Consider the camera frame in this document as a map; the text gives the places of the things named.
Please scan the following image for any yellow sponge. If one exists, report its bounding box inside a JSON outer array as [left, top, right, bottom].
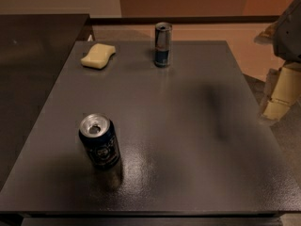
[[81, 43, 116, 70]]

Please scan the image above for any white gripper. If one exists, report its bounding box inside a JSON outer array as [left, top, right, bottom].
[[260, 0, 301, 121]]

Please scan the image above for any redbull can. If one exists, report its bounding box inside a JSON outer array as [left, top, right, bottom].
[[154, 22, 172, 68]]

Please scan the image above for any dark blue pepsi can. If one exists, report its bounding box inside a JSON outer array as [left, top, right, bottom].
[[78, 113, 120, 170]]

